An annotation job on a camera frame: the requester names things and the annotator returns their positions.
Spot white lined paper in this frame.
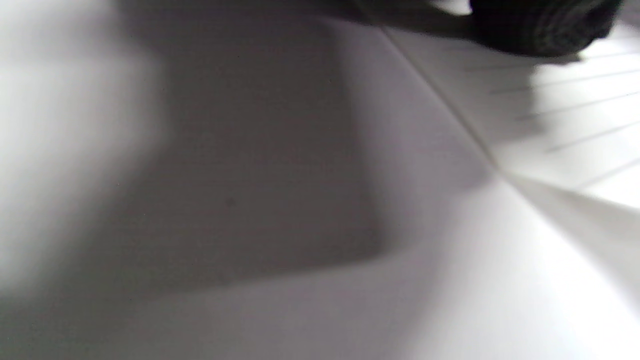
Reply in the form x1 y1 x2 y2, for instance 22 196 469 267
350 0 640 321

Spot person's left hand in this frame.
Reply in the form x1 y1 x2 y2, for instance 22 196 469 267
470 0 623 57

